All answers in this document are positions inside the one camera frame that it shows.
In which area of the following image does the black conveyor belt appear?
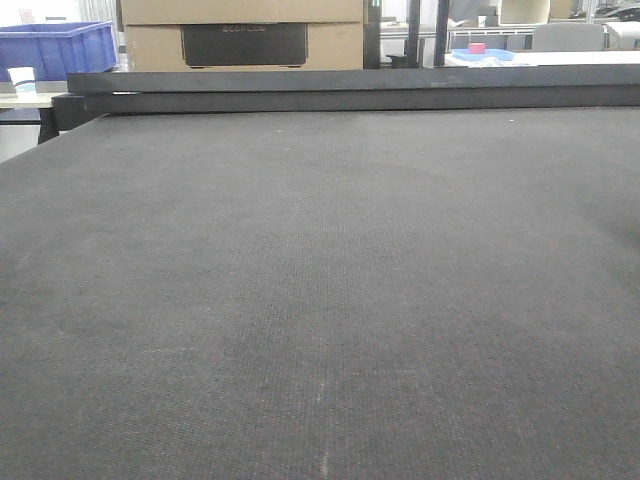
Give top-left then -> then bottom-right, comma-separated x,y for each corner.
1,107 -> 639,479

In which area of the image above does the large cardboard box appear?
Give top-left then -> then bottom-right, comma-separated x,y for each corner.
121,1 -> 364,72

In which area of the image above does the blue flat tray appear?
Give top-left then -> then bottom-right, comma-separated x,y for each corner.
451,48 -> 515,62

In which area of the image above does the red tape roll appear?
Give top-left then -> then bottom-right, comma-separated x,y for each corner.
467,42 -> 486,55

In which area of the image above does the beige side table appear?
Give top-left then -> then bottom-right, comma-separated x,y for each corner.
1,92 -> 64,144

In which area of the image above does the blue plastic crate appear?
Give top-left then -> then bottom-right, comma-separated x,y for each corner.
1,22 -> 117,82

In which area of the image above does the white paper cup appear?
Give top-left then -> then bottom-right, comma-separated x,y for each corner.
7,66 -> 37,97

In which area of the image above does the black vertical post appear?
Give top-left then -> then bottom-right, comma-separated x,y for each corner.
406,0 -> 421,68

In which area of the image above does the black conveyor side rail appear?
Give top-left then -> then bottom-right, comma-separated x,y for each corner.
54,64 -> 639,137

